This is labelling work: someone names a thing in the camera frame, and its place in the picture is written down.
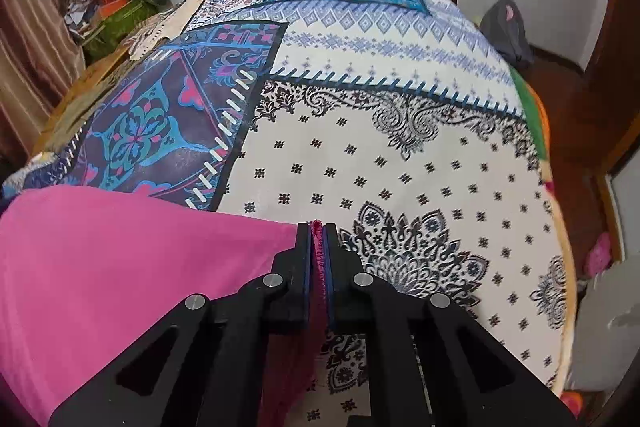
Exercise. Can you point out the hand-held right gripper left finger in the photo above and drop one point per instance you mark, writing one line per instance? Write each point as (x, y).
(303, 257)

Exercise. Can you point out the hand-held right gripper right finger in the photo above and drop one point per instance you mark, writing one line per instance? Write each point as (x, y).
(328, 257)

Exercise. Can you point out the pink pants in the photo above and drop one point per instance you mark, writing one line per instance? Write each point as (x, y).
(125, 267)

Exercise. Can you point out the patterned patchwork bedsheet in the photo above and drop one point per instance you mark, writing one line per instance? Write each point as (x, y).
(380, 117)

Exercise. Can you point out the colourful blanket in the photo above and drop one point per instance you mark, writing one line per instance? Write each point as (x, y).
(537, 122)

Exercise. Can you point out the dark grey bag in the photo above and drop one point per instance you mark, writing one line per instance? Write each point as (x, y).
(506, 29)

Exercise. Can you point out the pile of clothes and boxes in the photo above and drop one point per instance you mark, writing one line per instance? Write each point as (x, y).
(112, 7)

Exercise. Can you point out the wooden door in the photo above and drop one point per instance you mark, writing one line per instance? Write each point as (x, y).
(615, 72)

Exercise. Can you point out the striped brown curtain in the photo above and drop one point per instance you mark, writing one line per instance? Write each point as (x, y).
(30, 32)

